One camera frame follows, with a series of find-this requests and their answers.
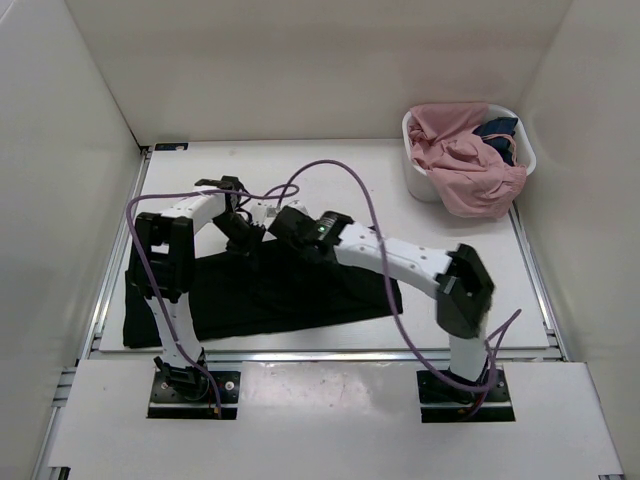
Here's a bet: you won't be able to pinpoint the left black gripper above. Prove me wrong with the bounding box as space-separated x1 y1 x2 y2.
210 213 267 273

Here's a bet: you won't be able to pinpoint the black trousers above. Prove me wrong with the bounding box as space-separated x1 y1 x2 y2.
122 239 404 350

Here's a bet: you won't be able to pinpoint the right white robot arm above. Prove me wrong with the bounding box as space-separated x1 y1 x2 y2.
268 206 496 400

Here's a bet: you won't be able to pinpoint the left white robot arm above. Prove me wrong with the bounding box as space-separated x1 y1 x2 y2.
127 176 265 414

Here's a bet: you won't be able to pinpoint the blue white label sticker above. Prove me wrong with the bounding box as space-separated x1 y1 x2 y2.
154 142 189 152

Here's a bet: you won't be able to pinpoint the white plastic basket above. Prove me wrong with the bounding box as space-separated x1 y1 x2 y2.
401 104 537 203

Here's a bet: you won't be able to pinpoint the pink garment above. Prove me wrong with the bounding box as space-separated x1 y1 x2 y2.
409 102 527 218

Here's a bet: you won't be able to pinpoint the dark blue garment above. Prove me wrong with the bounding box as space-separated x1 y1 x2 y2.
473 117 519 166

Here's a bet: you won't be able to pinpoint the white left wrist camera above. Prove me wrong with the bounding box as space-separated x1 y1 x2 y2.
249 202 279 228

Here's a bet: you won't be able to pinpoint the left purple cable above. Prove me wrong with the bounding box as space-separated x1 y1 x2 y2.
127 183 301 409

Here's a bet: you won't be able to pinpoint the purple cable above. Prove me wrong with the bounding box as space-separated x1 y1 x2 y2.
127 183 301 409
279 159 522 396

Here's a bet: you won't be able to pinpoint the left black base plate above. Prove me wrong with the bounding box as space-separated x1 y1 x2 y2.
147 368 241 420

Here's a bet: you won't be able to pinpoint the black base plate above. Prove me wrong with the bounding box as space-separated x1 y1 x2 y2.
147 368 241 420
417 369 516 424

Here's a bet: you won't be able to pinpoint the aluminium frame rail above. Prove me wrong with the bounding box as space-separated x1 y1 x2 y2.
87 347 564 363

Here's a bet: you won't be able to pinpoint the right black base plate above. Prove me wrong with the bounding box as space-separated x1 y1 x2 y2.
417 369 516 424

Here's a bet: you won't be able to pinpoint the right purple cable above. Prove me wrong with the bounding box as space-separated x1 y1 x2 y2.
279 159 522 396

